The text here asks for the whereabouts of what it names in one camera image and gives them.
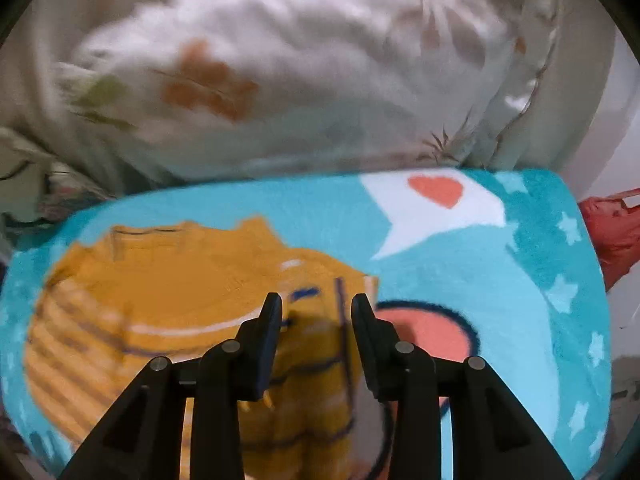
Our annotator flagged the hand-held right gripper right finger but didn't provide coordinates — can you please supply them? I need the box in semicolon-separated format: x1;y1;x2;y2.
351;293;573;480

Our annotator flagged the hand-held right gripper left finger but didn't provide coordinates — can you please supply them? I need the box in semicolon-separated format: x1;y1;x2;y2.
60;293;284;480

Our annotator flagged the orange striped sweater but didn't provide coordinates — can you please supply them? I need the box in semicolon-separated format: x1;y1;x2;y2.
22;217;381;480

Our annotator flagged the blue star-print blanket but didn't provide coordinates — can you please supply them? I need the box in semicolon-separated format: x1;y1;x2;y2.
0;167;613;480

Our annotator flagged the red plastic bag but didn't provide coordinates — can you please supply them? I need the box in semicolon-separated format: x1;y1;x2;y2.
577;187;640;293

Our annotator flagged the white floral pillow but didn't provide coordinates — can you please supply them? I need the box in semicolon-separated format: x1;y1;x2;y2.
55;0;558;181

